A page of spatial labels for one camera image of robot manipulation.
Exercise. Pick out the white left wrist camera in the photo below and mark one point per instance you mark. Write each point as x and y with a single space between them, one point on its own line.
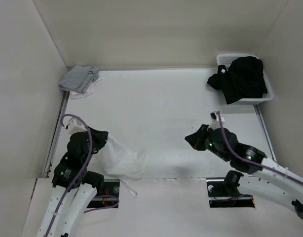
75 126

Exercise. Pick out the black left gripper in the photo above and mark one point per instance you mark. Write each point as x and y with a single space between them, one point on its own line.
101 136

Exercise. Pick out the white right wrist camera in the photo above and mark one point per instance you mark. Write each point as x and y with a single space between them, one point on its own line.
217 120

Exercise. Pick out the white plastic basket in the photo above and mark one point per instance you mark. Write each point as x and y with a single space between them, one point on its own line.
226 59

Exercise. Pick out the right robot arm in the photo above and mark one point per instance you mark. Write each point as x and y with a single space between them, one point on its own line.
253 173

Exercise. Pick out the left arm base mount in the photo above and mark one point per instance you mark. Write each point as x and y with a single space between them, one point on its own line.
107 195

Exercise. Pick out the folded grey tank top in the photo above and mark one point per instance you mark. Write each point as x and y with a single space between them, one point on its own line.
79 78

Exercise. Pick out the white tank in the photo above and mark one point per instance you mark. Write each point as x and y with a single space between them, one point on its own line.
88 92
121 162

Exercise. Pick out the black tank top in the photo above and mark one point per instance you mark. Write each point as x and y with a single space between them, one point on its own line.
243 79

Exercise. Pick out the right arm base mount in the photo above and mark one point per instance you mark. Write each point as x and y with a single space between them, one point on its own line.
219 197

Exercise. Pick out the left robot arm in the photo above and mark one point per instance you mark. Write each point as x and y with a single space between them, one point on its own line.
73 186

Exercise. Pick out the folded white tank top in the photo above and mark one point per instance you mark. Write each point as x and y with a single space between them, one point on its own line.
88 92

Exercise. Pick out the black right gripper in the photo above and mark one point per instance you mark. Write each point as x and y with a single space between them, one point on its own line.
195 139

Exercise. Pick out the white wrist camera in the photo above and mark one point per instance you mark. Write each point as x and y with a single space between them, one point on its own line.
217 120
75 126

